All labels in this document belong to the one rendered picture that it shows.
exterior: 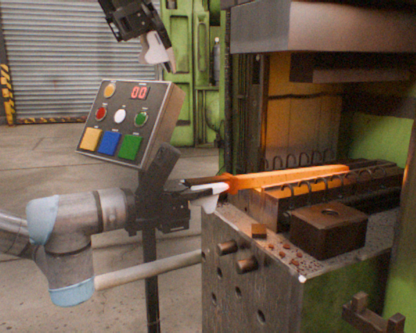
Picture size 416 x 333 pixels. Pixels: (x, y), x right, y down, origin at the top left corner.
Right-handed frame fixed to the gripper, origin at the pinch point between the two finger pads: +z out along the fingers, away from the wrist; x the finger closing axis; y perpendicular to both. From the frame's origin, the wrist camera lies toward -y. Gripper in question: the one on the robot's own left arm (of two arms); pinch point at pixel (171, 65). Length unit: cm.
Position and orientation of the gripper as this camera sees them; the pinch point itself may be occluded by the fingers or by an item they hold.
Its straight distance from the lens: 78.7
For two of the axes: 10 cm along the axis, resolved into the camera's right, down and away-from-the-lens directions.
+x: 4.6, 2.5, -8.5
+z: 4.1, 7.9, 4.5
